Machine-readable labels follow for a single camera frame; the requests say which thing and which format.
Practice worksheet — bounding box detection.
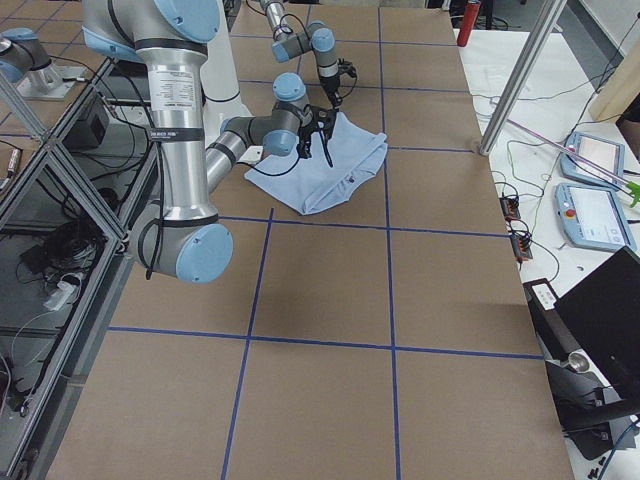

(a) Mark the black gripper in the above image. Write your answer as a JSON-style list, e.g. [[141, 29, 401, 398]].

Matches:
[[296, 119, 333, 167], [319, 74, 343, 110]]

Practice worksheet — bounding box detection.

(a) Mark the light blue t-shirt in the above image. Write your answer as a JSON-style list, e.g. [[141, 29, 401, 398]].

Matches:
[[244, 113, 388, 215]]

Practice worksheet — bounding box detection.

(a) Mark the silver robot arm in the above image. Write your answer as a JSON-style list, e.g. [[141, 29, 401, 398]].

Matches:
[[259, 1, 352, 110], [83, 1, 341, 284]]

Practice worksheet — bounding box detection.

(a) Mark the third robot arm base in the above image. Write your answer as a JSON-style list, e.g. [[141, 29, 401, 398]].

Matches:
[[1, 27, 76, 101]]

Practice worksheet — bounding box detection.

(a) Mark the red cylinder bottle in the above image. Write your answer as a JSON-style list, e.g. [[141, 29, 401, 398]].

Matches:
[[456, 0, 481, 47]]

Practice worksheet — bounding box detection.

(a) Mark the small orange circuit board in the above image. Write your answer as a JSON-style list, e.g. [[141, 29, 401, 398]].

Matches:
[[499, 196, 521, 221]]

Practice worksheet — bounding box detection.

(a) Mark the near blue teach pendant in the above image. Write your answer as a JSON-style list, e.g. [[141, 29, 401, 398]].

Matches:
[[554, 183, 636, 252]]

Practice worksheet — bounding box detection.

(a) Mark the blue teach pendant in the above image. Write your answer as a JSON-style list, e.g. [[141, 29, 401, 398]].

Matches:
[[559, 132, 625, 188], [554, 183, 636, 252]]

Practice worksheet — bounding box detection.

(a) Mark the far blue teach pendant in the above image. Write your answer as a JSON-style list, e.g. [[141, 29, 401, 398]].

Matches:
[[559, 132, 625, 188]]

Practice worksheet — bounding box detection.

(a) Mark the black monitor and stand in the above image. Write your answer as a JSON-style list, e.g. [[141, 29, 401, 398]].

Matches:
[[523, 247, 639, 460]]

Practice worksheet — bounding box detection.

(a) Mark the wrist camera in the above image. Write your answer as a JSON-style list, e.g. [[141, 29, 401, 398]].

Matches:
[[309, 105, 338, 140], [338, 58, 358, 79]]

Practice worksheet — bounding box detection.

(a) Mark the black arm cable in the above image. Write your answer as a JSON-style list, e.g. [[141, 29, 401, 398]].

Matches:
[[142, 149, 301, 281]]

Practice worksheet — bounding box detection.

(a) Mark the aluminium frame post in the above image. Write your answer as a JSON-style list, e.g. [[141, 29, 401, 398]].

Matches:
[[479, 0, 567, 156]]

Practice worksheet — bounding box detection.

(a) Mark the aluminium side frame rack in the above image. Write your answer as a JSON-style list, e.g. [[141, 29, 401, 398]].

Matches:
[[1, 61, 156, 479]]

